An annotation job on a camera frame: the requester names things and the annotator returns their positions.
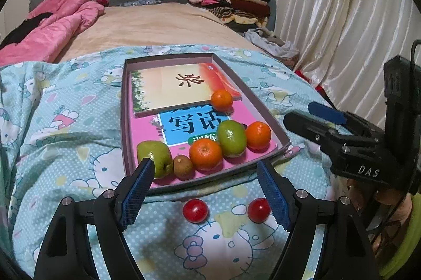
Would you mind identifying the red cherry tomato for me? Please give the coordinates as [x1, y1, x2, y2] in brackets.
[248, 198, 270, 224]
[183, 199, 209, 224]

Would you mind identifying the large orange tangerine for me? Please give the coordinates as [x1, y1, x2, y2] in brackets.
[189, 138, 223, 171]

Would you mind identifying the round green jujube fruit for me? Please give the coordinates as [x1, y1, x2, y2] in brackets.
[136, 140, 173, 179]

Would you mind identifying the brown longan fruit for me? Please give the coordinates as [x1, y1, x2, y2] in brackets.
[173, 155, 195, 179]

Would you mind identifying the red plastic bag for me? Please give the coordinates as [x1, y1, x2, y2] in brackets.
[294, 69, 330, 96]

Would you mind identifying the white cloth bundle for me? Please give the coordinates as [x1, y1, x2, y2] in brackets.
[243, 27, 300, 58]

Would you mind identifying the pink blue book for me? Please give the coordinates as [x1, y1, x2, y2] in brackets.
[121, 100, 288, 180]

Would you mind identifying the white curtain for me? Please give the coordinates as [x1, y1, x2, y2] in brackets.
[275, 0, 420, 127]

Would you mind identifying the shallow grey cardboard box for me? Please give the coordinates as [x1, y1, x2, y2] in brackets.
[121, 53, 291, 194]

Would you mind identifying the light blue cartoon bedsheet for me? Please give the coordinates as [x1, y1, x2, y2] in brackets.
[1, 45, 320, 279]

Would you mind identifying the yellow red book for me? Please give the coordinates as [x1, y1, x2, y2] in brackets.
[130, 62, 241, 117]

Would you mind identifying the beige blanket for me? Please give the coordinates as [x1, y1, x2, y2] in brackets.
[54, 2, 261, 63]

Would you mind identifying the blue patterned pillow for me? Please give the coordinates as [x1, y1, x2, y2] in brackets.
[120, 0, 161, 7]

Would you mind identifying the black garment on bed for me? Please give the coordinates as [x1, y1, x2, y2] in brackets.
[1, 12, 53, 48]

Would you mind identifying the pink quilt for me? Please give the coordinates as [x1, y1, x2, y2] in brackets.
[1, 0, 109, 66]

